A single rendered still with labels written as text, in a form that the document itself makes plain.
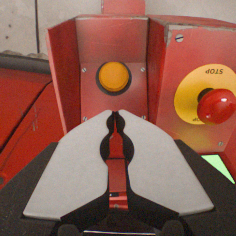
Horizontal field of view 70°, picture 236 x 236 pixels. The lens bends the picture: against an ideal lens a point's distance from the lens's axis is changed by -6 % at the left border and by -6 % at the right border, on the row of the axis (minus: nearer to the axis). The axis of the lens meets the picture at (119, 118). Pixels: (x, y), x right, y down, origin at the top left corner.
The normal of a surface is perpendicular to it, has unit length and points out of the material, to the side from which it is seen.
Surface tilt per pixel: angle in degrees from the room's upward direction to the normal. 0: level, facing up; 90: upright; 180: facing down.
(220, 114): 3
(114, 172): 90
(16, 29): 0
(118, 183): 90
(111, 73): 35
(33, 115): 90
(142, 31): 0
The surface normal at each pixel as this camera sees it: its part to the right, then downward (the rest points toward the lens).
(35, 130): 0.20, -0.81
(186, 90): 0.04, 0.57
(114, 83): 0.04, 0.00
